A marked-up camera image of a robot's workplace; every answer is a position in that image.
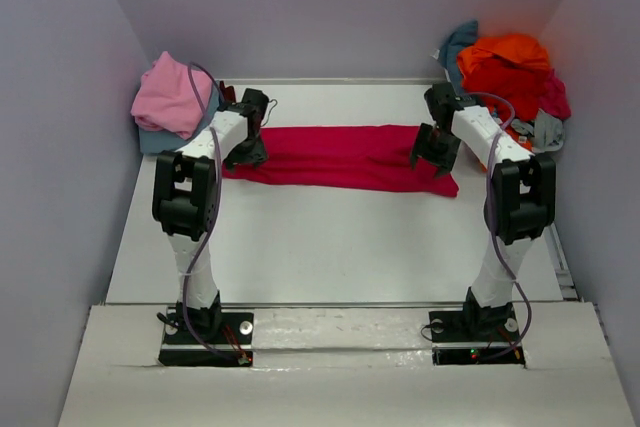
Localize dark red folded t shirt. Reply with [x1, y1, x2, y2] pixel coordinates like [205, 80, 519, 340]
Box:
[218, 81, 236, 103]

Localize light blue folded t shirt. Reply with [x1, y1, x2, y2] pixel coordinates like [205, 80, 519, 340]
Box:
[138, 95, 220, 155]

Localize orange t shirt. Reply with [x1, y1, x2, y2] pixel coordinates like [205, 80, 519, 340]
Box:
[457, 34, 551, 122]

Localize grey t shirt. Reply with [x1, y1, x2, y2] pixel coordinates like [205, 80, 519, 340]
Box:
[510, 110, 565, 153]

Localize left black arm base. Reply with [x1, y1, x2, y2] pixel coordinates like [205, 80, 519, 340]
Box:
[156, 307, 255, 368]

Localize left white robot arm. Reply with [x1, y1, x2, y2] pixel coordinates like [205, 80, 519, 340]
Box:
[152, 88, 270, 345]

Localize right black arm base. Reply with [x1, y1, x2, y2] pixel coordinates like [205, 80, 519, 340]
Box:
[420, 310, 526, 366]

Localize pink folded t shirt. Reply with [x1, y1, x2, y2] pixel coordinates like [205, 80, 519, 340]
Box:
[131, 51, 213, 140]

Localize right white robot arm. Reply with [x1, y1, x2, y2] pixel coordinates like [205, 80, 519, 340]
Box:
[410, 82, 556, 343]

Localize white laundry basket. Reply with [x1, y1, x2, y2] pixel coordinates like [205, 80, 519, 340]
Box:
[432, 45, 571, 153]

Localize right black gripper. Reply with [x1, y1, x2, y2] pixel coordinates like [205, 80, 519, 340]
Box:
[410, 122, 463, 178]

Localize teal blue t shirt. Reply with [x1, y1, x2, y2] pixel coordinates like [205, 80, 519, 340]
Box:
[437, 20, 479, 92]

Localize magenta t shirt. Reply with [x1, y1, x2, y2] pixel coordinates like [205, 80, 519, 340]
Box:
[538, 69, 572, 121]
[223, 125, 459, 198]

